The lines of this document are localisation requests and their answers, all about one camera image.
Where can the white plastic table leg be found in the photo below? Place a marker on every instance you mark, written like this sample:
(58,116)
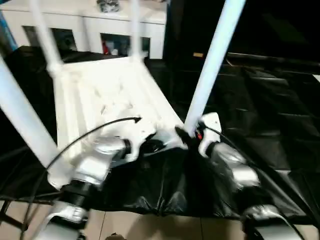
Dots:
(25,120)
(47,37)
(212,62)
(136,27)

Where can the white plastic table top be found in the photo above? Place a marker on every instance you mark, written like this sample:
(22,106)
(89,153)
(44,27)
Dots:
(100,87)

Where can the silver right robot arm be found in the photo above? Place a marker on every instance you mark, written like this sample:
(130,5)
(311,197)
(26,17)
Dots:
(240,170)

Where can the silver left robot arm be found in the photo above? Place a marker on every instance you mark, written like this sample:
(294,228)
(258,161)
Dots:
(95,162)

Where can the black mat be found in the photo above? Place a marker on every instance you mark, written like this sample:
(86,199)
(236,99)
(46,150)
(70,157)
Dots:
(200,190)

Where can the small tan label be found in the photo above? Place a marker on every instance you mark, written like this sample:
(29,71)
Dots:
(198,54)

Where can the black left robot foot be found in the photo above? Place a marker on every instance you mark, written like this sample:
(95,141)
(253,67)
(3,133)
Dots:
(115,236)

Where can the red bottle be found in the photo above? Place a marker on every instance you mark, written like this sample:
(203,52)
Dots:
(106,48)

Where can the white paper sheet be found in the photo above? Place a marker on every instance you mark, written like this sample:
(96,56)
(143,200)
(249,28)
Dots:
(318,78)

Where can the white cabinet with glass doors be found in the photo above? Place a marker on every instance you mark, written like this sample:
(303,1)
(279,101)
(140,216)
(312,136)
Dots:
(82,22)

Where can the grey black toy figure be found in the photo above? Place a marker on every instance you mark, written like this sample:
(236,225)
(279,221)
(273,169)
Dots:
(108,5)

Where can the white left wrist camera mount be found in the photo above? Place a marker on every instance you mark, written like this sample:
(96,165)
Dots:
(145,135)

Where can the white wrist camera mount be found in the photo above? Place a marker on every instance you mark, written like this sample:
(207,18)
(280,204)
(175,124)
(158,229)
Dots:
(145,135)
(212,122)

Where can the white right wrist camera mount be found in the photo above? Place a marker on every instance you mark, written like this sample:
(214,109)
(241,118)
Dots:
(212,122)

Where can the black metal stand frame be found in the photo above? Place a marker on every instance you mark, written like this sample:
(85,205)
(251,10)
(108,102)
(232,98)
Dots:
(15,212)

